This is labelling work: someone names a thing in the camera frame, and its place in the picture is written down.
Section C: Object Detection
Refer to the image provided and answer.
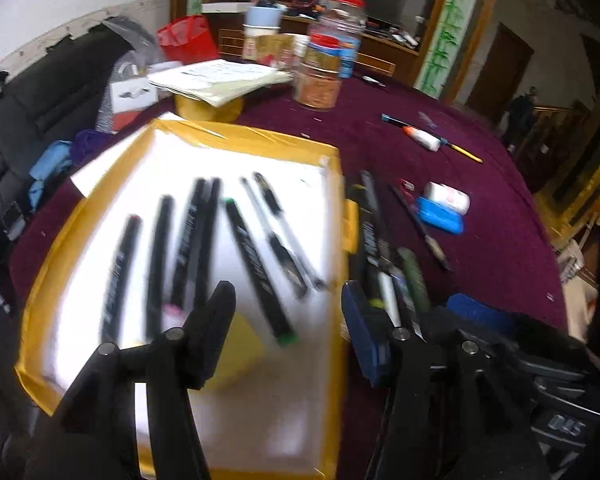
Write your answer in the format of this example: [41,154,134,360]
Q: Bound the black gel pen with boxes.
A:
[253,172,309,299]
[389,184,452,272]

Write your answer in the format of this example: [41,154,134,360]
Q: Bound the purple cloth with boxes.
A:
[72,129,114,166]

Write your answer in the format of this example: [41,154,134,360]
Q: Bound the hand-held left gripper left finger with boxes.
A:
[25,281,237,480]

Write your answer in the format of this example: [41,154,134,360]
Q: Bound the white pill bottle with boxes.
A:
[423,181,471,215]

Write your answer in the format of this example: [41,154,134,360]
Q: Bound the stacked blue and white cups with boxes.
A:
[243,4,287,41]

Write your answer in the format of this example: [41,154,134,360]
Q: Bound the black leather chair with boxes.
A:
[0,25,167,311]

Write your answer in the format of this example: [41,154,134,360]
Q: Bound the large clear jar red lid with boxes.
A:
[319,0,367,80]

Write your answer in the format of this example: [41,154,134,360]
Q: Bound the yellow tape roll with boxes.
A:
[173,90,245,122]

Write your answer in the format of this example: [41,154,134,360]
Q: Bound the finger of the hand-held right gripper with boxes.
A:
[447,294,520,332]

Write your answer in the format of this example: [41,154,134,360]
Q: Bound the small jar with red lid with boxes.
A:
[293,33,344,110]

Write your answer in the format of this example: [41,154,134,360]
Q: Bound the red plastic bag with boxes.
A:
[157,14,220,65]

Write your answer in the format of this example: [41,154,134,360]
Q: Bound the blue cloth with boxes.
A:
[28,139,76,211]

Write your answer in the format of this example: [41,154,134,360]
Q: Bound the brown wooden door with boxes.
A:
[467,22,536,111]

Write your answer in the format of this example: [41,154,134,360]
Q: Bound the white glue tube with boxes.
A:
[402,125,442,152]

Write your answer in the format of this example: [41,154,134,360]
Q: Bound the yellow taped cardboard box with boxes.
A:
[15,119,359,480]

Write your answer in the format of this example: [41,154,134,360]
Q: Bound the black marker with green cap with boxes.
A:
[223,198,299,347]

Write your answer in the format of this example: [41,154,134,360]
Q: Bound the white card package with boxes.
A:
[110,77,156,114]

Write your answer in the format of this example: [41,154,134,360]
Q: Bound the white paper sheet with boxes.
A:
[69,112,181,196]

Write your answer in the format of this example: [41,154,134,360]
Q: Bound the wooden glass cabinet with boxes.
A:
[170,0,504,104]

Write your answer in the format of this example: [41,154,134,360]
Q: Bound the black art marker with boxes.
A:
[166,178,206,317]
[146,194,175,342]
[194,178,222,312]
[358,169,397,274]
[99,214,144,344]

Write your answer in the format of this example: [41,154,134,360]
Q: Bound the yellow cartoon tin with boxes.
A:
[200,317,266,390]

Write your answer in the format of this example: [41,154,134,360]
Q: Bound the stack of papers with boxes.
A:
[147,58,294,107]

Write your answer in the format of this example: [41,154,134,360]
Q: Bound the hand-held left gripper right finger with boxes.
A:
[341,281,551,480]

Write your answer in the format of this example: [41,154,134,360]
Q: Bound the blue battery pack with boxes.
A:
[415,197,465,235]

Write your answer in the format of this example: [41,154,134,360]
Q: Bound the brown printed carton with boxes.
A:
[242,33,306,69]

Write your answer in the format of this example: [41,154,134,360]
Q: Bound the gold framed panel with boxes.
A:
[535,55,600,231]

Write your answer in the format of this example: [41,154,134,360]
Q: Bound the clear plastic bag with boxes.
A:
[96,15,167,134]

